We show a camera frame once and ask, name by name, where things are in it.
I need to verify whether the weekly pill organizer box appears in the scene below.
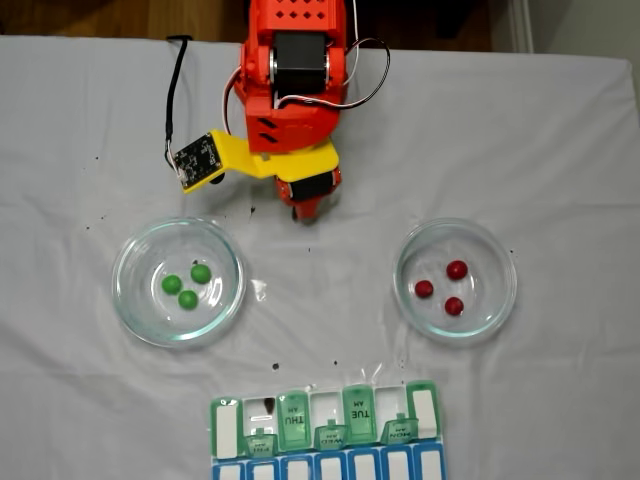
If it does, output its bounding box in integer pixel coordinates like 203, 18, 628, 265
207, 378, 449, 480

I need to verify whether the clear glass bowl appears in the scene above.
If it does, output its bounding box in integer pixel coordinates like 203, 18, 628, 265
110, 215, 247, 350
392, 217, 519, 347

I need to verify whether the white tablecloth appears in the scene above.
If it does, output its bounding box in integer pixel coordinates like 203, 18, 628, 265
0, 34, 640, 480

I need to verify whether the white red servo wire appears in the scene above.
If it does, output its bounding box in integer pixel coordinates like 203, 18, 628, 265
221, 67, 242, 135
272, 0, 392, 111

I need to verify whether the camera board on yellow mount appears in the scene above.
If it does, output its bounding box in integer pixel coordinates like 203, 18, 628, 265
172, 129, 252, 195

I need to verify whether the black camera cable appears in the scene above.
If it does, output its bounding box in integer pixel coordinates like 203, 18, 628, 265
163, 33, 194, 171

